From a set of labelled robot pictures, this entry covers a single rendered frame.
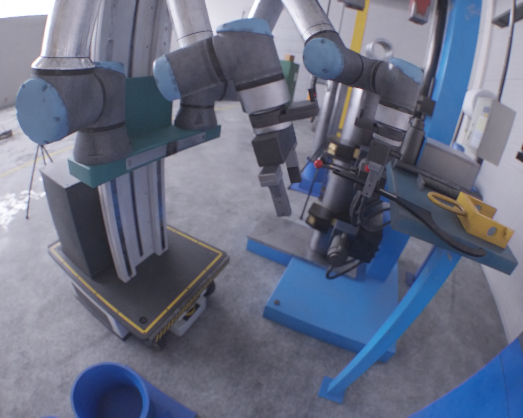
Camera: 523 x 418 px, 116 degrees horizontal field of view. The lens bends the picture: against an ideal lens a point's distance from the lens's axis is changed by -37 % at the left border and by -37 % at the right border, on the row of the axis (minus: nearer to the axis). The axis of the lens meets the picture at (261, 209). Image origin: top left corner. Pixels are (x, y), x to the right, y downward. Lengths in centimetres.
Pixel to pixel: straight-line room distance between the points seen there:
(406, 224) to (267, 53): 48
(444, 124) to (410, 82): 96
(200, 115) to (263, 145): 65
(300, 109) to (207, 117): 67
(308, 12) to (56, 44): 55
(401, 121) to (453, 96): 98
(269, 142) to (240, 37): 18
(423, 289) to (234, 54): 76
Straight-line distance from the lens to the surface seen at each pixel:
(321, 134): 293
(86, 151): 75
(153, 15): 113
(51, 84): 57
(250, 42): 44
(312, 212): 160
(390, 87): 64
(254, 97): 44
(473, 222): 75
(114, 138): 75
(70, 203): 115
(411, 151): 104
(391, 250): 182
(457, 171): 120
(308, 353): 154
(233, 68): 44
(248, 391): 138
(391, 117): 63
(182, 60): 46
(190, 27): 60
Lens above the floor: 130
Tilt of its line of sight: 31 degrees down
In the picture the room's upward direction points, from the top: 10 degrees clockwise
